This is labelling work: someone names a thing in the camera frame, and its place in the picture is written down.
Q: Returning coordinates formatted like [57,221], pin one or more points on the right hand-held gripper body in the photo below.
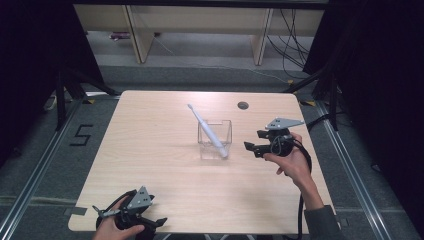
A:
[283,123]

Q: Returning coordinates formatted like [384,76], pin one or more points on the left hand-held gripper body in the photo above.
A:
[140,199]

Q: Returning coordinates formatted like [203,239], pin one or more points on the clear plastic container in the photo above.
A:
[225,128]

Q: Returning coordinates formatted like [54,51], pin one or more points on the white electric toothbrush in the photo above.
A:
[210,133]

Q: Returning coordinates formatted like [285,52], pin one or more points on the person's right hand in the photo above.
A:
[295,165]

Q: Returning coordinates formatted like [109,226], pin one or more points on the person's left hand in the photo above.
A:
[110,231]

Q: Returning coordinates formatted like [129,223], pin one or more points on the yellow tape piece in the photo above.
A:
[89,101]
[308,103]

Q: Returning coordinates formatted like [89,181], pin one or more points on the round table grommet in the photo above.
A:
[243,105]

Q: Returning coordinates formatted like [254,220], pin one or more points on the black tripod stand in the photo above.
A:
[60,100]
[332,100]

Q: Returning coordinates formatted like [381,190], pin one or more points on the grey tape patch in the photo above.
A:
[76,210]

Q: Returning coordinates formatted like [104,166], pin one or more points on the black curtain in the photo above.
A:
[30,50]
[383,83]

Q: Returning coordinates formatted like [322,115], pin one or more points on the light wooden desk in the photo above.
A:
[200,16]

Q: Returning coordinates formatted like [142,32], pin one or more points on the metal floor rail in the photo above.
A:
[36,176]
[356,176]

